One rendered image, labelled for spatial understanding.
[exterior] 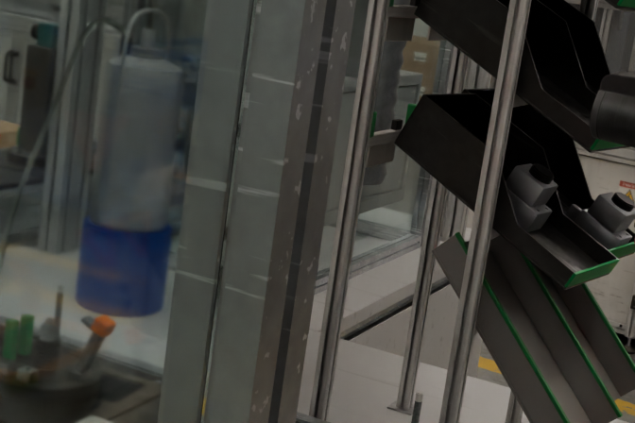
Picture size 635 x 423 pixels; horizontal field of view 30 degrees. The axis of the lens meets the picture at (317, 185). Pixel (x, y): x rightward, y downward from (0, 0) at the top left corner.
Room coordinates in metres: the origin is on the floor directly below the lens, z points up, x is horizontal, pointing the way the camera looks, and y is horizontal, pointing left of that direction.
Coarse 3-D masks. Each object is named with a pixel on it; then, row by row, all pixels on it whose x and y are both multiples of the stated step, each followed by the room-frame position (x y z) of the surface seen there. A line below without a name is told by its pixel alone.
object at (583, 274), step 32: (448, 96) 1.48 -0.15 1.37; (416, 128) 1.43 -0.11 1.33; (448, 128) 1.41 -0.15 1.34; (480, 128) 1.53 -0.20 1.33; (512, 128) 1.50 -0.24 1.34; (416, 160) 1.43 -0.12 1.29; (448, 160) 1.40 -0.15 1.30; (480, 160) 1.38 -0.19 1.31; (512, 160) 1.50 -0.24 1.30; (544, 160) 1.47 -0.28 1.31; (512, 224) 1.35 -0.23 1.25; (544, 224) 1.45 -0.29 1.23; (544, 256) 1.32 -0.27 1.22; (576, 256) 1.41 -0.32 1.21; (608, 256) 1.41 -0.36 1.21
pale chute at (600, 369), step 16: (560, 288) 1.60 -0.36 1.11; (576, 288) 1.59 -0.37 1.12; (560, 304) 1.58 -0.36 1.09; (576, 304) 1.58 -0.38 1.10; (592, 304) 1.57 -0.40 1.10; (576, 320) 1.58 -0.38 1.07; (592, 320) 1.57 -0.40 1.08; (608, 320) 1.56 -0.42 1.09; (576, 336) 1.56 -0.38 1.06; (592, 336) 1.57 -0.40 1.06; (608, 336) 1.55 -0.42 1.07; (592, 352) 1.56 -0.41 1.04; (608, 352) 1.55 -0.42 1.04; (624, 352) 1.54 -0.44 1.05; (608, 368) 1.55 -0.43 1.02; (624, 368) 1.54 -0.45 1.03; (608, 384) 1.53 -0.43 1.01; (624, 384) 1.54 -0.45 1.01
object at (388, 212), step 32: (352, 32) 2.29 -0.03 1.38; (416, 32) 2.59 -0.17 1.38; (352, 64) 2.31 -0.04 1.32; (416, 64) 2.62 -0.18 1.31; (352, 96) 2.33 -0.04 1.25; (416, 96) 2.65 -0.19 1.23; (384, 192) 2.55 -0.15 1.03; (416, 192) 2.73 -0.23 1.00; (384, 224) 2.58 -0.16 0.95; (416, 224) 2.77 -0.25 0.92; (320, 256) 2.29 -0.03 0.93; (352, 256) 2.44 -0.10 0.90
